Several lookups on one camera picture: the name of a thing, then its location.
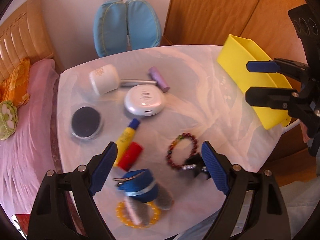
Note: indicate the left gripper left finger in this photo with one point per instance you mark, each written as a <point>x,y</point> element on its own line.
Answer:
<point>100,167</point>

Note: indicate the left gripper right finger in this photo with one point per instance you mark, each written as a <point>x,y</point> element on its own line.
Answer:
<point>218,167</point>

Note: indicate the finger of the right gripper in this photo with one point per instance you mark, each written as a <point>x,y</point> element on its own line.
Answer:
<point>274,98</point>
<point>262,66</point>

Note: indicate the black bow pearl hairpiece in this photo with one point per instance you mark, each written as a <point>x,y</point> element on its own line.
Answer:
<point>196,164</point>

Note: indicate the blue plush hair clip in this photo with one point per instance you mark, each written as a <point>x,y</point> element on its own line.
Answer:
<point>144,199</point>

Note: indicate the black puff clear case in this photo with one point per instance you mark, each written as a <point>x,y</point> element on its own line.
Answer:
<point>86,123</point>

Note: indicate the white round compact case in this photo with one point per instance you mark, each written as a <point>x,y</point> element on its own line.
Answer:
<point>144,100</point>

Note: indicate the white cream jar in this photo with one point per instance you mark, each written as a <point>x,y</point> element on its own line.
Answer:
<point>104,79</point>

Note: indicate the red lipstick tube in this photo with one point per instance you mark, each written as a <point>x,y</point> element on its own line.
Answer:
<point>130,156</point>

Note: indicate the yellow plastic bin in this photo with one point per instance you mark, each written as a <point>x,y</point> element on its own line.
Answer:
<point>235,54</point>

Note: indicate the yellow blue cream tube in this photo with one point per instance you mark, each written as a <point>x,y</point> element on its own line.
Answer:
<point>126,138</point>

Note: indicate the pink bed sheet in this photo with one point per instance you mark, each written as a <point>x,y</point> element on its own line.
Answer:
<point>32,150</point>

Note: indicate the silver cosmetic tube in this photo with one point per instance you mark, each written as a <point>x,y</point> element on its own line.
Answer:
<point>136,82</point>

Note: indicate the red box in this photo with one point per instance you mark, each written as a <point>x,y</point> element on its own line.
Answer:
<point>23,221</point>

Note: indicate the green cabbage plush toy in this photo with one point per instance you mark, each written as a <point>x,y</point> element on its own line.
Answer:
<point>9,119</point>

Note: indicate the purple lipstick tube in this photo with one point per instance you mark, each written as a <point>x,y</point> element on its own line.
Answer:
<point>155,75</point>

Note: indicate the orange pillow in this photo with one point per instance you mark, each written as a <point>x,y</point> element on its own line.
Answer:
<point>15,87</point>

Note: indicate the blue chair backrest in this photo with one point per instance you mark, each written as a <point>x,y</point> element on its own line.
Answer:
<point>121,26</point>

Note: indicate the wooden bed headboard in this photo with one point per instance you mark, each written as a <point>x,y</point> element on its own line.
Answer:
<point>24,35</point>

